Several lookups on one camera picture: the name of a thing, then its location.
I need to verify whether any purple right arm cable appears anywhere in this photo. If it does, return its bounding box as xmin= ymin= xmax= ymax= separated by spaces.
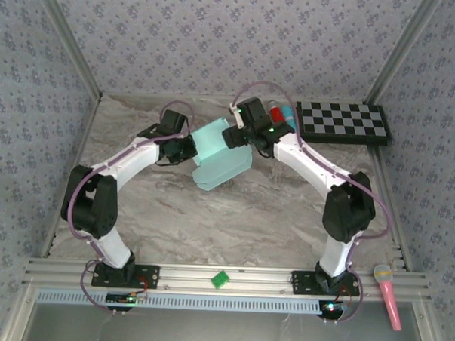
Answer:
xmin=223 ymin=78 xmax=402 ymax=327

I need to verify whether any pink toy microphone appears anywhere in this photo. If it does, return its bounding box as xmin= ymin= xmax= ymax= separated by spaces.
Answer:
xmin=370 ymin=264 xmax=406 ymax=332

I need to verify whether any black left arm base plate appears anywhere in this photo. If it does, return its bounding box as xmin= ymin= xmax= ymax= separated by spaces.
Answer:
xmin=91 ymin=261 xmax=161 ymax=290

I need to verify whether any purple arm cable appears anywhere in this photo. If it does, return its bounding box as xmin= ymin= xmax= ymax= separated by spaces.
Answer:
xmin=223 ymin=78 xmax=402 ymax=327
xmin=64 ymin=95 xmax=195 ymax=318

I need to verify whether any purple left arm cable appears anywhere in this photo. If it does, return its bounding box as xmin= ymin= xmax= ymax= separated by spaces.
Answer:
xmin=64 ymin=95 xmax=195 ymax=318

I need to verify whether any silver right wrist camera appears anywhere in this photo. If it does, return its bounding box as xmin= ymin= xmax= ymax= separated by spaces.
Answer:
xmin=228 ymin=103 xmax=246 ymax=127

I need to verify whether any thin red wire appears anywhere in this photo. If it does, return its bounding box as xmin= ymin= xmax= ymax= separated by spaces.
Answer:
xmin=134 ymin=275 xmax=150 ymax=300
xmin=337 ymin=286 xmax=361 ymax=309

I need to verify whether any aluminium mounting rail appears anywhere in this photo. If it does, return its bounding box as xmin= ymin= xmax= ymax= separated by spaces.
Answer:
xmin=22 ymin=255 xmax=434 ymax=303

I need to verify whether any black and white checkerboard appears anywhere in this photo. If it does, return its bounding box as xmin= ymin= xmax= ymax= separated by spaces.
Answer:
xmin=292 ymin=100 xmax=394 ymax=147

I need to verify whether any light blue paper box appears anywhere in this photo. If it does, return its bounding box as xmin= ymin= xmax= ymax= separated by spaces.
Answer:
xmin=190 ymin=115 xmax=255 ymax=194

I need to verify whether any green block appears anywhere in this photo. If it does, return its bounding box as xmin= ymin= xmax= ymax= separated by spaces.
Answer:
xmin=210 ymin=269 xmax=232 ymax=291

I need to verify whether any aluminium side rail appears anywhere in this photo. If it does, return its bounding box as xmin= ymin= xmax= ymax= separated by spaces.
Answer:
xmin=361 ymin=145 xmax=419 ymax=272
xmin=40 ymin=91 xmax=103 ymax=260

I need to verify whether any slotted grey cable duct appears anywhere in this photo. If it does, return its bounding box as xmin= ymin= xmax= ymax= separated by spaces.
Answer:
xmin=35 ymin=286 xmax=321 ymax=316

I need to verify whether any aluminium frame post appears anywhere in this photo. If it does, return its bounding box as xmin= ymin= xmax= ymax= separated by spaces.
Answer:
xmin=26 ymin=0 xmax=108 ymax=98
xmin=366 ymin=0 xmax=444 ymax=108

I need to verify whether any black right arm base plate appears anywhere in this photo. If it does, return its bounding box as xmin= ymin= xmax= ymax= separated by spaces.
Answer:
xmin=290 ymin=270 xmax=361 ymax=298

